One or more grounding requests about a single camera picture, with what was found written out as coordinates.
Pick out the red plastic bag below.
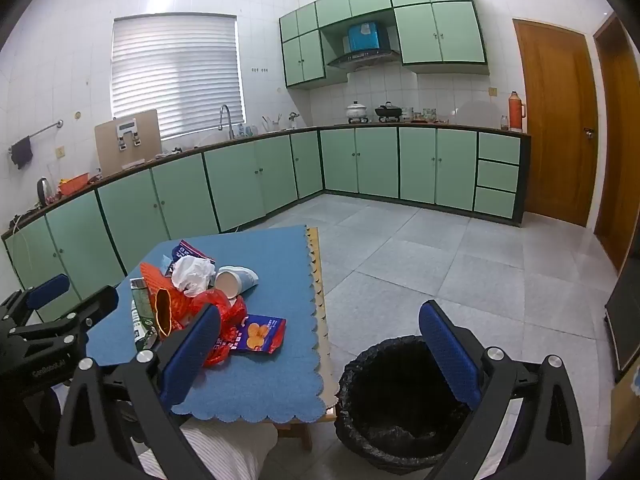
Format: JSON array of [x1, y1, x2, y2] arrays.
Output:
[[189, 289, 249, 368]]

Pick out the person's striped pants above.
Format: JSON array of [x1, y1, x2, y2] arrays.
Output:
[[135, 417, 279, 480]]

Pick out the orange plastic basket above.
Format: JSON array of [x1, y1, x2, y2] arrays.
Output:
[[57, 172, 91, 196]]

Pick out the green lower cabinets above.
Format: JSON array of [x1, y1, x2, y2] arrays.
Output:
[[1, 126, 532, 323]]

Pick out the row of glass jars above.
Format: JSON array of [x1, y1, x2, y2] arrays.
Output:
[[401, 106, 451, 125]]

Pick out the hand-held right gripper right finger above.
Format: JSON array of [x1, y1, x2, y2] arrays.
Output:
[[419, 300, 587, 480]]

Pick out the orange thermos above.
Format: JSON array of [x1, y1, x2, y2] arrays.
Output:
[[508, 91, 527, 133]]

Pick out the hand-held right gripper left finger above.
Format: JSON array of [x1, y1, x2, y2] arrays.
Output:
[[54, 304, 223, 480]]

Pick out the blue red snack packet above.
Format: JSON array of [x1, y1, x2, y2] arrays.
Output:
[[231, 313, 287, 356], [170, 241, 217, 267]]

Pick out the steel towel rail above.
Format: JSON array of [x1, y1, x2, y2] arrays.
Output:
[[7, 119, 65, 153]]

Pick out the green cabinets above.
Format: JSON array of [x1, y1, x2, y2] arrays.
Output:
[[279, 0, 490, 90], [1, 126, 532, 323]]

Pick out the white window blind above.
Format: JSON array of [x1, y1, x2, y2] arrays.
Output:
[[111, 14, 247, 141]]

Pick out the wooden door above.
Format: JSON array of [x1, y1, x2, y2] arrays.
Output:
[[512, 18, 599, 228], [592, 11, 640, 273]]

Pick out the black bagged trash bin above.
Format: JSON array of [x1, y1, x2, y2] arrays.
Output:
[[334, 335, 488, 476]]

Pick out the green upper cabinets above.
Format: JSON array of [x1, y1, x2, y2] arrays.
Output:
[[279, 0, 490, 90]]

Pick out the range hood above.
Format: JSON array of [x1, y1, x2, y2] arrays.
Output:
[[326, 49, 401, 71]]

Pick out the blue box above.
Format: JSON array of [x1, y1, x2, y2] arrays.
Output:
[[347, 21, 386, 53]]

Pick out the dark hanging towel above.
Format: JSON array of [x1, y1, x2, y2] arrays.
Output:
[[10, 136, 35, 170]]

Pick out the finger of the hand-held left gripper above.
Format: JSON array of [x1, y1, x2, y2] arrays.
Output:
[[7, 285, 119, 341], [0, 274, 71, 331]]

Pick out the orange foam net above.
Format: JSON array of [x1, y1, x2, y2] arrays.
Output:
[[152, 287, 195, 337], [139, 262, 175, 295]]

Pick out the black box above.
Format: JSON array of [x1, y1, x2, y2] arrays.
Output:
[[603, 260, 640, 376]]

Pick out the wooden table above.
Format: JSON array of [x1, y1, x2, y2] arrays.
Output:
[[275, 226, 337, 452]]

